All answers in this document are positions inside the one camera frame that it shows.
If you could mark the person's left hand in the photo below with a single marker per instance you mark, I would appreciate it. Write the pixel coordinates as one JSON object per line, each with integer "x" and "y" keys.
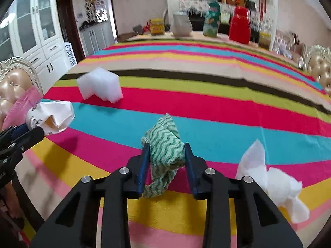
{"x": 13, "y": 199}

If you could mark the white glass-door cabinet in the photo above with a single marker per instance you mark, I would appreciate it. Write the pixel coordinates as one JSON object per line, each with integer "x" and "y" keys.
{"x": 28, "y": 31}

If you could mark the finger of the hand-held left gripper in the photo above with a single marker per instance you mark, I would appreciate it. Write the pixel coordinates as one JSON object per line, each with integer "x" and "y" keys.
{"x": 28, "y": 138}
{"x": 20, "y": 129}

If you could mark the row of baskets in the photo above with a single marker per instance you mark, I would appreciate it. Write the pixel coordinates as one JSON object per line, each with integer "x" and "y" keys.
{"x": 232, "y": 1}

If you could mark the green snack packet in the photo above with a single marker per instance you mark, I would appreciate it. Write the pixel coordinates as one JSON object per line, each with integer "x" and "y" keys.
{"x": 212, "y": 20}

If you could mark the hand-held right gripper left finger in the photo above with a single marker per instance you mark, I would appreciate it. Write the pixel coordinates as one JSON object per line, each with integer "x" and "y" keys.
{"x": 143, "y": 171}

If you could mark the crumpled white tissue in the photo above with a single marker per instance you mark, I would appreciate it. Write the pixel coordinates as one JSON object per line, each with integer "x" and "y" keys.
{"x": 274, "y": 183}

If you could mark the dark wooden door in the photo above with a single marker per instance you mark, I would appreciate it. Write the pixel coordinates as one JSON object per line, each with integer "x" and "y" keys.
{"x": 68, "y": 25}

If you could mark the pink waste bag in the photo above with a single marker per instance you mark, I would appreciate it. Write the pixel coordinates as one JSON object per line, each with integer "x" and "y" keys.
{"x": 20, "y": 106}

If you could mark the dark sideboard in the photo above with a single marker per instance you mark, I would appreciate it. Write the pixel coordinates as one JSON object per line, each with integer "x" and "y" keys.
{"x": 197, "y": 23}

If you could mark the green wavy cloth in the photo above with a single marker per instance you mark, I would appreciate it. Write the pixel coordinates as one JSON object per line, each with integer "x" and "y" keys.
{"x": 165, "y": 144}

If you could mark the white lace cloth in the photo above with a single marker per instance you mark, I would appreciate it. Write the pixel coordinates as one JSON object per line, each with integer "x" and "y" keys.
{"x": 194, "y": 4}

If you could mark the ornate cream padded chair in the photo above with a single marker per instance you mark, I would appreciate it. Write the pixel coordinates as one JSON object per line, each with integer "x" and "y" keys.
{"x": 10, "y": 87}

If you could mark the white low cabinet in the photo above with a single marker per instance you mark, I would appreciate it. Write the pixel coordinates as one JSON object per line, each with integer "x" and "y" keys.
{"x": 95, "y": 36}

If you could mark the white patterned floor box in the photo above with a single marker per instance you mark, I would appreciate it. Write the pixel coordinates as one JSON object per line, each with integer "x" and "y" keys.
{"x": 70, "y": 54}

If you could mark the yellow jar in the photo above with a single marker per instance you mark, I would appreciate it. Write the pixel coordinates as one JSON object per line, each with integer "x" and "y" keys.
{"x": 157, "y": 27}

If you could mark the white foam block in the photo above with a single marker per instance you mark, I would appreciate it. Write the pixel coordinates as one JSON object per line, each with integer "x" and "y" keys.
{"x": 99, "y": 85}

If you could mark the white tufted sofa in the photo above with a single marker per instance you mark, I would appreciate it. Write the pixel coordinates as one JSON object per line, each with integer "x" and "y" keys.
{"x": 284, "y": 45}

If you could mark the cream tufted armchair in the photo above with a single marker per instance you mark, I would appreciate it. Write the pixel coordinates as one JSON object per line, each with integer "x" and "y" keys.
{"x": 319, "y": 67}

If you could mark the paper cup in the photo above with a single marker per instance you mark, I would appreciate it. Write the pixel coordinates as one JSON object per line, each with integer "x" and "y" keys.
{"x": 51, "y": 116}

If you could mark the red plastic container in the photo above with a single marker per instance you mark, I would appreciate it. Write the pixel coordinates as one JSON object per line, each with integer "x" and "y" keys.
{"x": 240, "y": 29}

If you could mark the white lattice panel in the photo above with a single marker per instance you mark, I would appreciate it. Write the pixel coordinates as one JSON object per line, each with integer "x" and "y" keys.
{"x": 94, "y": 2}

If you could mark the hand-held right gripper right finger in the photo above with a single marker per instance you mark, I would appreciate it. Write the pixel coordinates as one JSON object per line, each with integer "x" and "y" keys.
{"x": 191, "y": 176}

